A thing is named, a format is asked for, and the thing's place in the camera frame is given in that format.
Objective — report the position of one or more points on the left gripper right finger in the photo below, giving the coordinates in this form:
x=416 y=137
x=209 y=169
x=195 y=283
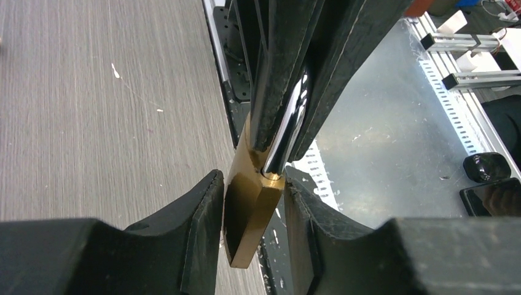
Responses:
x=331 y=253

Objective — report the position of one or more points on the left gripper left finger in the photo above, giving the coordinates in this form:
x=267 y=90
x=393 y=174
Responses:
x=172 y=251

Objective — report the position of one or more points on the black smartphone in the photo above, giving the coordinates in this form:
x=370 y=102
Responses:
x=499 y=198

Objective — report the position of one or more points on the black round device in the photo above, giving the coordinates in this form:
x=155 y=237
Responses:
x=486 y=167

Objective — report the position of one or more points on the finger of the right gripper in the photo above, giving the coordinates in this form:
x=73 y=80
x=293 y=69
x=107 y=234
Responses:
x=290 y=26
x=346 y=34

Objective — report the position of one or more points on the brass padlock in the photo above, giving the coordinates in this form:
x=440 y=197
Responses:
x=256 y=180

